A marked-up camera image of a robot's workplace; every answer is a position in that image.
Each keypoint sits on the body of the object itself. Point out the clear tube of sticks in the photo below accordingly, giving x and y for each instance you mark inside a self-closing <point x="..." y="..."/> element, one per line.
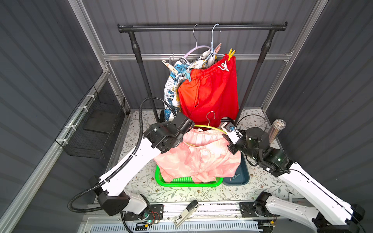
<point x="275" y="129"/>

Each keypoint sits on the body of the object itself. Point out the comic print shorts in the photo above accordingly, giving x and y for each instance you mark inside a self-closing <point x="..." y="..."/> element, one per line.
<point x="171" y="96"/>

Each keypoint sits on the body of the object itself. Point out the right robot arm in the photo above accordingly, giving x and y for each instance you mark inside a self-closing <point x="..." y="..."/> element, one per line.
<point x="328" y="213"/>

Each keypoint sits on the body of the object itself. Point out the salmon clothespin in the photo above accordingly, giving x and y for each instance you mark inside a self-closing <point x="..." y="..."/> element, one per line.
<point x="217" y="49"/>

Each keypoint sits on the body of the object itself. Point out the blue clothespin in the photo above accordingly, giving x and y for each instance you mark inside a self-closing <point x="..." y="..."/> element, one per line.
<point x="187" y="75"/>

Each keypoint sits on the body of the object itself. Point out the black clothes rack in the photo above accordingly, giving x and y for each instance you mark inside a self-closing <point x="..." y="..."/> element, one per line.
<point x="271" y="28"/>

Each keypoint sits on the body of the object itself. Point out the dark teal tray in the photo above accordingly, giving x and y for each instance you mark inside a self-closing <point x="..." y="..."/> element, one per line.
<point x="241" y="176"/>

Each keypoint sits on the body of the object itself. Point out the silver black handheld device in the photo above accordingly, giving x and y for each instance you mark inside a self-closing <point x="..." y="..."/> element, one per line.
<point x="186" y="213"/>

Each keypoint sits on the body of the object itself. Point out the red shorts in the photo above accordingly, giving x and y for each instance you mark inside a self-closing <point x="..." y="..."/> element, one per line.
<point x="212" y="89"/>

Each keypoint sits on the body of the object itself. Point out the beige clothespin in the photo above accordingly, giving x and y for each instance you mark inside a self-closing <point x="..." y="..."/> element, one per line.
<point x="170" y="67"/>

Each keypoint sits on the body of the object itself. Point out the green plastic hanger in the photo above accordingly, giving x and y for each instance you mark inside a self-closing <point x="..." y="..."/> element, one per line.
<point x="208" y="123"/>

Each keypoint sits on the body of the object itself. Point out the black wire wall basket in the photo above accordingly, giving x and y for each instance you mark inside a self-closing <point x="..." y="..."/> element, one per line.
<point x="93" y="134"/>

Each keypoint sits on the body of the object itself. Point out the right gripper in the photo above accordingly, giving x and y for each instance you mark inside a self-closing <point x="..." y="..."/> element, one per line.
<point x="233" y="147"/>

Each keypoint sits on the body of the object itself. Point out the green plastic basket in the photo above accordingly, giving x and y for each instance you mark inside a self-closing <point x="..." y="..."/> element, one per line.
<point x="184" y="182"/>

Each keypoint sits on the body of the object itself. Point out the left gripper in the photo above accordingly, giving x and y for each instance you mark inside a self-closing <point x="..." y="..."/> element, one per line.
<point x="183" y="123"/>

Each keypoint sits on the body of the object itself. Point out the pink tie-dye shorts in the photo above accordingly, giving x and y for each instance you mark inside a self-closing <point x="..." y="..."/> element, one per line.
<point x="202" y="155"/>

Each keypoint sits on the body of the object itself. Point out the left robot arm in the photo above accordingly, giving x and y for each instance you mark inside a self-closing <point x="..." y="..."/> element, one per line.
<point x="159" y="138"/>

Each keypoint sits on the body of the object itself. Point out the yellow clothespin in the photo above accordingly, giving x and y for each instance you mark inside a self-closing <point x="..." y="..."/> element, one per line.
<point x="231" y="54"/>

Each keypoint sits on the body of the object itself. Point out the lilac plastic hanger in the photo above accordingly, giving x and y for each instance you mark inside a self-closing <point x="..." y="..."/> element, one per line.
<point x="196" y="45"/>

